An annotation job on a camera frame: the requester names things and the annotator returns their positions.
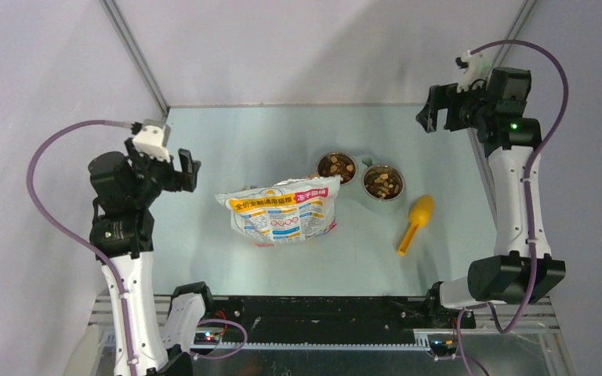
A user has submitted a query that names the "kibble in bowl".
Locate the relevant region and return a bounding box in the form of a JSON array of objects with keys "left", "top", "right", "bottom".
[
  {"left": 364, "top": 168, "right": 403, "bottom": 200},
  {"left": 319, "top": 154, "right": 357, "bottom": 180}
]

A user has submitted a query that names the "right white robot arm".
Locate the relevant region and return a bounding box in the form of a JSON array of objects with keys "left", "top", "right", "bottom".
[{"left": 416, "top": 67, "right": 566, "bottom": 327}]

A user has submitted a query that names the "aluminium frame post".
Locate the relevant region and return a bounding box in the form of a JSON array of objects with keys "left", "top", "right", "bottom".
[
  {"left": 491, "top": 0, "right": 538, "bottom": 67},
  {"left": 99, "top": 0, "right": 170, "bottom": 118}
]

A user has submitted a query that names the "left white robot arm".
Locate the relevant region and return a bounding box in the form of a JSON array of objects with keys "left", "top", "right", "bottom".
[{"left": 88, "top": 149, "right": 216, "bottom": 375}]

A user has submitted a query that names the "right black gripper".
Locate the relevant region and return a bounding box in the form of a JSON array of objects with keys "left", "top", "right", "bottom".
[{"left": 416, "top": 77, "right": 494, "bottom": 132}]

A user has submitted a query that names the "pale green bowl tray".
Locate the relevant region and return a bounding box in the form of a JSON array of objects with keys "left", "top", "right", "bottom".
[{"left": 316, "top": 151, "right": 406, "bottom": 214}]

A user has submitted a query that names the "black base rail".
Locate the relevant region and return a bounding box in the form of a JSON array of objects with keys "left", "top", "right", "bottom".
[{"left": 198, "top": 295, "right": 476, "bottom": 348}]

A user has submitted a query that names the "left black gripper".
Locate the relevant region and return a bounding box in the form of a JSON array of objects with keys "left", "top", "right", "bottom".
[{"left": 125, "top": 136, "right": 200, "bottom": 204}]

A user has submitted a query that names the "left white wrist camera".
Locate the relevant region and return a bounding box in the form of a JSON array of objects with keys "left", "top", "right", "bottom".
[{"left": 132, "top": 119, "right": 172, "bottom": 162}]

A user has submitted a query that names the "purple cable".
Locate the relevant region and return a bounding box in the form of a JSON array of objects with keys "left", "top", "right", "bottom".
[
  {"left": 26, "top": 119, "right": 248, "bottom": 376},
  {"left": 454, "top": 39, "right": 570, "bottom": 376}
]

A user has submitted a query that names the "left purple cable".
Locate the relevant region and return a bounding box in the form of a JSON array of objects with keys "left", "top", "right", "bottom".
[{"left": 26, "top": 119, "right": 248, "bottom": 376}]

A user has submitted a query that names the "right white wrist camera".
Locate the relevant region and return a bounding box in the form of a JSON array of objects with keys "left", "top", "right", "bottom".
[{"left": 455, "top": 50, "right": 490, "bottom": 92}]

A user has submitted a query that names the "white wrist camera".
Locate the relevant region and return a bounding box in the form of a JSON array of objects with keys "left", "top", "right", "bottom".
[
  {"left": 132, "top": 119, "right": 172, "bottom": 162},
  {"left": 455, "top": 50, "right": 490, "bottom": 92}
]

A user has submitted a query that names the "pet food bag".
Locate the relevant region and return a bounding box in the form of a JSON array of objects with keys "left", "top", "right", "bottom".
[{"left": 215, "top": 175, "right": 341, "bottom": 247}]

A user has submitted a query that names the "right aluminium frame post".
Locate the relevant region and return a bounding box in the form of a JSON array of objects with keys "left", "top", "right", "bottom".
[{"left": 491, "top": 0, "right": 538, "bottom": 67}]

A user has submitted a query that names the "left aluminium frame post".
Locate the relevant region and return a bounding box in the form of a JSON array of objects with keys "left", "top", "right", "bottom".
[{"left": 99, "top": 0, "right": 170, "bottom": 118}]

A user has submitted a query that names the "kibble in left bowl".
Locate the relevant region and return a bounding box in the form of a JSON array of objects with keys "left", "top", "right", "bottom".
[{"left": 319, "top": 154, "right": 357, "bottom": 180}]

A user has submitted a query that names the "yellow plastic scoop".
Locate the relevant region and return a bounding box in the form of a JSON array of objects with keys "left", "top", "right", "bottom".
[{"left": 397, "top": 194, "right": 435, "bottom": 257}]

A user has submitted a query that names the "left steel bowl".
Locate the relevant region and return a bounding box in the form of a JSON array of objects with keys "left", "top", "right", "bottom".
[{"left": 316, "top": 151, "right": 358, "bottom": 186}]

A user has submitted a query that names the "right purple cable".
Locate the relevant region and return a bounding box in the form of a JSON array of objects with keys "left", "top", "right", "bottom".
[{"left": 454, "top": 39, "right": 570, "bottom": 376}]

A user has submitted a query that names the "kibble in right bowl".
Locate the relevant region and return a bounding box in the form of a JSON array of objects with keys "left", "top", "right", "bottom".
[{"left": 364, "top": 168, "right": 403, "bottom": 200}]

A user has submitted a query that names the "steel bowl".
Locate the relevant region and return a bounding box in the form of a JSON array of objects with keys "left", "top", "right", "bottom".
[
  {"left": 316, "top": 151, "right": 358, "bottom": 186},
  {"left": 361, "top": 164, "right": 406, "bottom": 202}
]

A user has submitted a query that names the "right steel bowl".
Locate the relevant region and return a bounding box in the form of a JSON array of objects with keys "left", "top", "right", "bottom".
[{"left": 361, "top": 164, "right": 406, "bottom": 202}]

